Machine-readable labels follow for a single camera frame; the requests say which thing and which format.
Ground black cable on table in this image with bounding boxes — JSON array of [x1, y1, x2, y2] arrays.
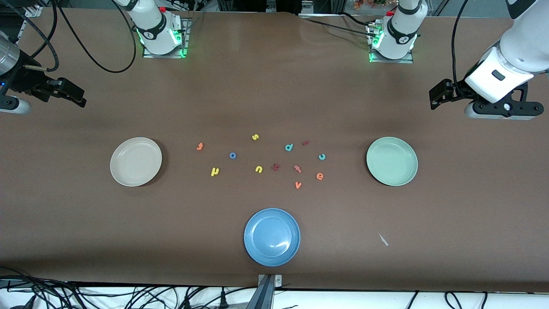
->
[[305, 18, 374, 36], [339, 12, 380, 27]]

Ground metal camera stand bracket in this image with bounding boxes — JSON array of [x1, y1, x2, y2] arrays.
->
[[247, 274, 284, 309]]

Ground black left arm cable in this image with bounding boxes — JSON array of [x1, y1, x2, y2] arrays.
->
[[452, 0, 471, 97]]

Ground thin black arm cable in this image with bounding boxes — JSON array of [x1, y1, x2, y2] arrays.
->
[[27, 0, 57, 60], [55, 0, 138, 73]]

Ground beige brown plate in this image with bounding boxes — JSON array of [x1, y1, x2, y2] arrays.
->
[[110, 137, 163, 187]]

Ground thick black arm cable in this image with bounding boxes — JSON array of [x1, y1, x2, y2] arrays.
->
[[0, 0, 59, 73]]

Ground blue plate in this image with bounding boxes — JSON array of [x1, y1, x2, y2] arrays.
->
[[244, 208, 301, 267]]

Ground orange artificial flowers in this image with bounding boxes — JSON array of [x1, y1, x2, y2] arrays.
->
[[354, 0, 399, 10]]

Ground pale green plate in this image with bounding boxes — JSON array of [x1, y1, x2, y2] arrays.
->
[[366, 136, 419, 187]]

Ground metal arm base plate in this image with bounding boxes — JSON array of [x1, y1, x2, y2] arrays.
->
[[142, 18, 190, 58], [368, 21, 414, 64]]

